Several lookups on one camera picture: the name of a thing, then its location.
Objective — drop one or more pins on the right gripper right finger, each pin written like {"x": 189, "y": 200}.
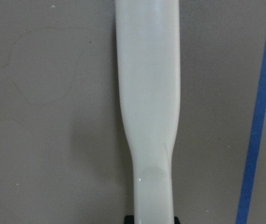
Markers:
{"x": 176, "y": 220}

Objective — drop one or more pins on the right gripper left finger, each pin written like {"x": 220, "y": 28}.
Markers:
{"x": 128, "y": 219}

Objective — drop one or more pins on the beige hand brush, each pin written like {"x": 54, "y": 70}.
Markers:
{"x": 148, "y": 59}

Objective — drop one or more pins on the blue tape grid lines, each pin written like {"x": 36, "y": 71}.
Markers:
{"x": 253, "y": 147}

